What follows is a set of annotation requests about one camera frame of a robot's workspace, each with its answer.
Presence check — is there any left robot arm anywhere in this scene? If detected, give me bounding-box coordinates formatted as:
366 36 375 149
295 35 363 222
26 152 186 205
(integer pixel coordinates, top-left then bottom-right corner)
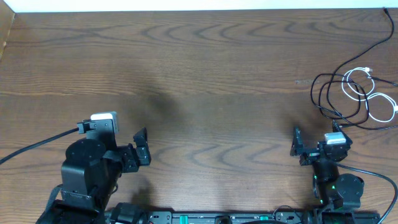
37 128 151 224

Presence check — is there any white cable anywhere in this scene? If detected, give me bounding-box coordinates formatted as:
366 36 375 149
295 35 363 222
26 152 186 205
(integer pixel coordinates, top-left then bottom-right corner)
341 67 398 123

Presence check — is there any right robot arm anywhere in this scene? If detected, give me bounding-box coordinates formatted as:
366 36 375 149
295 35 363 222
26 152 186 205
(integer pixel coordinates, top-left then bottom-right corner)
290 121 364 223

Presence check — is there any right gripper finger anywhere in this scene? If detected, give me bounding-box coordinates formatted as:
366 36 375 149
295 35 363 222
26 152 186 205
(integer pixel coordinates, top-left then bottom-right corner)
332 120 352 144
290 127 303 156

